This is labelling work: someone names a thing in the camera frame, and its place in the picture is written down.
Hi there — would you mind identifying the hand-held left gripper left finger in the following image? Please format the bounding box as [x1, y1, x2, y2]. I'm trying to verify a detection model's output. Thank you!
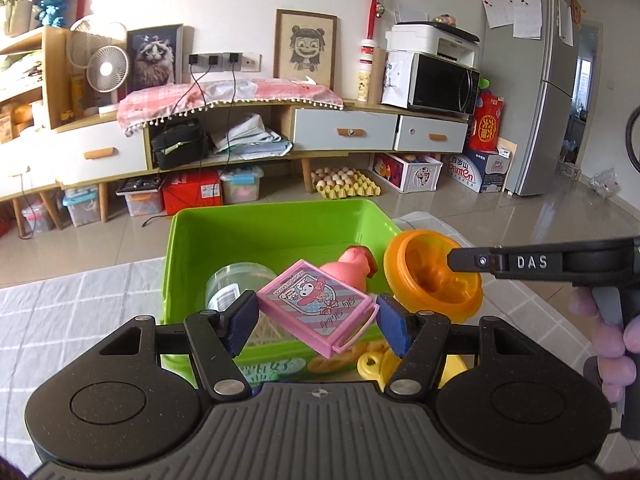
[100, 291, 261, 403]

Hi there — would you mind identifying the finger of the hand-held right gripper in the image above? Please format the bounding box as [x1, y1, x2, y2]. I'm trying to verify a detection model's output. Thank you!
[446, 242, 566, 281]

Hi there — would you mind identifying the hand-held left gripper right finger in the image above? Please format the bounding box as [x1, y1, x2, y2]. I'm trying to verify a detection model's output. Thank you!
[376, 294, 538, 403]

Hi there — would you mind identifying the clear cotton swab container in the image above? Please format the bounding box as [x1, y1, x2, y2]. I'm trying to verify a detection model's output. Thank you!
[205, 261, 278, 313]

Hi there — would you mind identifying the pink toy case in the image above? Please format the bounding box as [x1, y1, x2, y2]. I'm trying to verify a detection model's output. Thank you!
[256, 258, 379, 359]

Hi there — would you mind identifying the orange toy bowl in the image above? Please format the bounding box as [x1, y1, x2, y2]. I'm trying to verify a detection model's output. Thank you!
[384, 230, 485, 326]

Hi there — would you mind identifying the pink toy pig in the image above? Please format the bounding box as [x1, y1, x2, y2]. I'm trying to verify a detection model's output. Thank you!
[320, 245, 378, 293]

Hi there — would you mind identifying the green plastic bin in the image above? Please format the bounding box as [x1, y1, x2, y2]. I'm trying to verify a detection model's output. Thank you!
[159, 199, 405, 396]

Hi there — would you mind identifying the person's right hand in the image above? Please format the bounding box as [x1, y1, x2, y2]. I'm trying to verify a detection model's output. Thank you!
[570, 287, 640, 403]

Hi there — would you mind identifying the yellow toy pot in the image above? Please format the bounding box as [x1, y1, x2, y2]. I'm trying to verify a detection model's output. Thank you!
[356, 347, 468, 396]

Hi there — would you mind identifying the clear plastic bag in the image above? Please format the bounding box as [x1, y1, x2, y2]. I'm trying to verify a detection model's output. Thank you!
[589, 167, 623, 198]

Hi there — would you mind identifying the white blue cardboard box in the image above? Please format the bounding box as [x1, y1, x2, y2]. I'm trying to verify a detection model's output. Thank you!
[446, 152, 513, 194]

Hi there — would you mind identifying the white crate with red print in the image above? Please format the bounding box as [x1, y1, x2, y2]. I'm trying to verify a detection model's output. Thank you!
[372, 152, 444, 193]

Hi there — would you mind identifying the red gift box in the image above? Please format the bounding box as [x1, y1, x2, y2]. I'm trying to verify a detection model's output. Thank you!
[467, 92, 506, 153]

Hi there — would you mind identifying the clear storage box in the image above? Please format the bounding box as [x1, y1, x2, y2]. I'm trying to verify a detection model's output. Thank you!
[17, 200, 56, 235]
[62, 185, 101, 228]
[218, 165, 264, 205]

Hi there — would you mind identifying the red flat box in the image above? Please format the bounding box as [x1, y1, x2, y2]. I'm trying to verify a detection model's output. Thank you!
[161, 170, 223, 216]

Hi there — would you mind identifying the yellow egg tray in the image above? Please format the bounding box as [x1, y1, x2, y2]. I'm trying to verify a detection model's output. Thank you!
[310, 167, 381, 198]

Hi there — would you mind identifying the silver refrigerator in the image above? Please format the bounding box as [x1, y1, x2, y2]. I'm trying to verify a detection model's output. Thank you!
[487, 0, 583, 197]

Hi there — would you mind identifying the clear box with black lid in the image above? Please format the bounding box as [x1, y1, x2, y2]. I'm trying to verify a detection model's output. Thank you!
[116, 176, 165, 217]

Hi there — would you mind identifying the white checked tablecloth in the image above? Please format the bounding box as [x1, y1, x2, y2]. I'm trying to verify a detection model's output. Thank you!
[0, 212, 623, 461]

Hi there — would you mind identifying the pile of white papers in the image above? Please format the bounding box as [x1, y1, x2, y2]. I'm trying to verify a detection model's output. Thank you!
[209, 112, 293, 157]

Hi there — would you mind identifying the black microwave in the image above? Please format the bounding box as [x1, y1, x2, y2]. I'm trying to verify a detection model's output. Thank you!
[382, 51, 482, 117]

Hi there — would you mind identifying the black bag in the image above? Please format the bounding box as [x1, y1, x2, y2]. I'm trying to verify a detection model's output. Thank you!
[150, 117, 210, 171]

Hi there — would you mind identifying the wooden white TV cabinet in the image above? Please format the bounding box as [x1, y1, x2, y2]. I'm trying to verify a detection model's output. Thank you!
[0, 25, 473, 238]

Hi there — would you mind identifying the white printer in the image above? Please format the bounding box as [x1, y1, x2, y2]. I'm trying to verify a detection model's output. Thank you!
[385, 21, 482, 68]

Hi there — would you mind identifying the pink tasselled cloth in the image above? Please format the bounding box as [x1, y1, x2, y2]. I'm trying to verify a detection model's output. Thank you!
[117, 78, 346, 138]

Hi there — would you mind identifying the framed cartoon girl picture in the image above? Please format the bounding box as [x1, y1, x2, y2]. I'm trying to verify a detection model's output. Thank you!
[272, 9, 338, 91]

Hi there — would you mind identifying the framed cat picture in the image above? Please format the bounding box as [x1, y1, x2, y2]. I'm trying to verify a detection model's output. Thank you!
[125, 23, 184, 92]

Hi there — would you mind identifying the white desk fan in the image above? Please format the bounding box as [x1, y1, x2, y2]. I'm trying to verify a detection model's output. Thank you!
[87, 45, 130, 111]

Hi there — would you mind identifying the red hanging ornament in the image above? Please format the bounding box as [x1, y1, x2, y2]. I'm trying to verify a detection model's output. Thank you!
[360, 0, 403, 41]

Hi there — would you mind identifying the blue plush toy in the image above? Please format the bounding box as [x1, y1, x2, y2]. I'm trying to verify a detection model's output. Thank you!
[37, 0, 81, 28]

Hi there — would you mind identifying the wall outlet strip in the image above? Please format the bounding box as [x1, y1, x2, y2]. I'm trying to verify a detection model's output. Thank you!
[189, 51, 262, 73]

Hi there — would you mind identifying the black charger cable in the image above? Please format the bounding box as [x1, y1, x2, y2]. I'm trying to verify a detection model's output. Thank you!
[220, 51, 241, 171]
[165, 54, 222, 181]

